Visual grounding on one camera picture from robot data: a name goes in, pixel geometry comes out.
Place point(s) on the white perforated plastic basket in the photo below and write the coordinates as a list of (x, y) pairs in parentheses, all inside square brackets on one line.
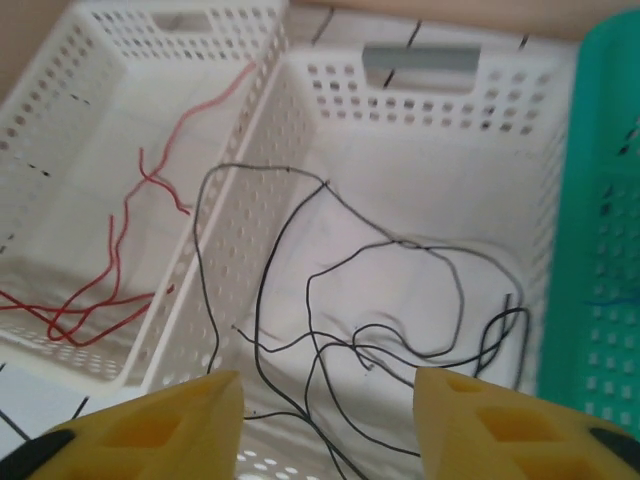
[(75, 225)]

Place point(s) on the teal perforated plastic basket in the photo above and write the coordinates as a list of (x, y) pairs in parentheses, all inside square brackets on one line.
[(590, 200)]

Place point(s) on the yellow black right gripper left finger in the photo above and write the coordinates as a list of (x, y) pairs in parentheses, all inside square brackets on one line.
[(165, 435)]

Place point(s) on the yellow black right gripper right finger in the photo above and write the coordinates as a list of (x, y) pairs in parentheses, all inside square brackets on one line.
[(500, 440)]

